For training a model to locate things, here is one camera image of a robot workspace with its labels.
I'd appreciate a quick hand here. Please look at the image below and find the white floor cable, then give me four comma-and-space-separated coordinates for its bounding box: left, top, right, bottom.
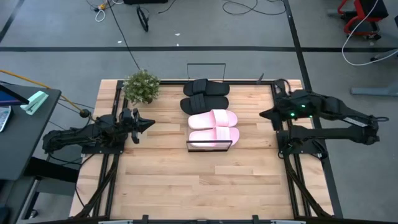
341, 0, 398, 67

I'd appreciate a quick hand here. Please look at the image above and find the black strap loop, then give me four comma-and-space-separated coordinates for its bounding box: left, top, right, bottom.
136, 5, 150, 33

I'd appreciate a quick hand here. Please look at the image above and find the black desk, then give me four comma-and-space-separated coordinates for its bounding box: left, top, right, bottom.
0, 81, 80, 224

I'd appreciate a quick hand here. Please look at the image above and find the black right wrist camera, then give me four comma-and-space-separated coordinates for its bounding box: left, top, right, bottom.
287, 98, 313, 121

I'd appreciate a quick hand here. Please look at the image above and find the green potted plant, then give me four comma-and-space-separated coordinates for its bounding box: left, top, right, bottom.
122, 68, 162, 105

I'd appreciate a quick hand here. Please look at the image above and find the mint green stapler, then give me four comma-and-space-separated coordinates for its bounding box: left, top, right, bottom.
19, 90, 50, 116

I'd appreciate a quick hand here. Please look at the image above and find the red and black cart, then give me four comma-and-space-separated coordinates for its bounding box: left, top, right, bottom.
337, 0, 389, 40

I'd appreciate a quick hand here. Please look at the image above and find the long black floor cable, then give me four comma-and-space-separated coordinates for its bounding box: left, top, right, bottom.
107, 0, 141, 71

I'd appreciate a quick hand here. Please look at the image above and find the grey table leg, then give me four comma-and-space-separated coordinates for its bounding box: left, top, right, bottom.
350, 48, 398, 96

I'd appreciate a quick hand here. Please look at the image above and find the dark monitor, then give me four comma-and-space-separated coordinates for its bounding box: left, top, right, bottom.
0, 83, 30, 106

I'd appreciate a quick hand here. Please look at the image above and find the yellow plug with white cord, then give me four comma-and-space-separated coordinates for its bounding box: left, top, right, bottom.
94, 2, 108, 23

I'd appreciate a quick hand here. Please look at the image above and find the black floor box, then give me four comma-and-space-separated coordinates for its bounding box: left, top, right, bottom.
123, 0, 169, 5

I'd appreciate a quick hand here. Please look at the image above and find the black aluminium table frame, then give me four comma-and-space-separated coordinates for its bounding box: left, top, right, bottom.
70, 79, 345, 224

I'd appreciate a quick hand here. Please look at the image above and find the yellow hose with black ball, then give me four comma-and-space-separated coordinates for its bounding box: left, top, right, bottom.
0, 68, 91, 119

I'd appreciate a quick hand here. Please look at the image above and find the white keyboard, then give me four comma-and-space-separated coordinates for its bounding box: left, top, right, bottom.
0, 105, 12, 133

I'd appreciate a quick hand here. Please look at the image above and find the black metal shelf rack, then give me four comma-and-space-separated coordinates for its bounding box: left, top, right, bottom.
185, 62, 233, 152

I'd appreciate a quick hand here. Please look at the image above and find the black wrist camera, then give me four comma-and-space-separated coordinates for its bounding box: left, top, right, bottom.
119, 108, 133, 125
287, 98, 313, 121

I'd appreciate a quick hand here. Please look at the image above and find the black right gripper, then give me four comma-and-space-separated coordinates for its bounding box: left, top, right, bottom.
259, 99, 292, 131

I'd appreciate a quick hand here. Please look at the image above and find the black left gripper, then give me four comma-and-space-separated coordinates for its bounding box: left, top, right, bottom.
123, 108, 155, 144

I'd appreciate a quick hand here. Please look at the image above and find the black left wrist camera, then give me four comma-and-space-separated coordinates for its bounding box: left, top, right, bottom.
119, 108, 133, 125

